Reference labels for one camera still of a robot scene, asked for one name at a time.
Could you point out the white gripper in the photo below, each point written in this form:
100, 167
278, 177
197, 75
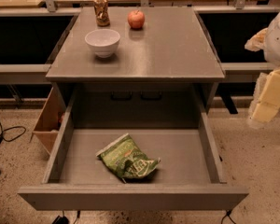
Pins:
279, 41

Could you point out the green jalapeno chip bag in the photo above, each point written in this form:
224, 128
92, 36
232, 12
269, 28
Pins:
126, 160

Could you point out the grey cabinet counter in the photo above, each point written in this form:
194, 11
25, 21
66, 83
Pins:
171, 46

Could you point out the open grey top drawer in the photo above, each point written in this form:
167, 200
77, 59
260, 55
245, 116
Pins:
167, 123

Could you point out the red apple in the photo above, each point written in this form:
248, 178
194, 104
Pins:
136, 19

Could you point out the white ceramic bowl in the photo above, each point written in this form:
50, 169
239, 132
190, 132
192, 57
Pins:
103, 42

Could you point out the crushed gold soda can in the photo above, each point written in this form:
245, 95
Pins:
101, 12

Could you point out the cardboard box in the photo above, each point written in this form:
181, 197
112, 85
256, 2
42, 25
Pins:
49, 121

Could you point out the right metal rail frame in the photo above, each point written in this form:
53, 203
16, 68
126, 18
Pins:
229, 29

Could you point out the metal rail frame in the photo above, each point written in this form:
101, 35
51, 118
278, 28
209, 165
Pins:
30, 40
229, 29

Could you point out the left metal rail frame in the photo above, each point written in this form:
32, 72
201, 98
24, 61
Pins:
30, 40

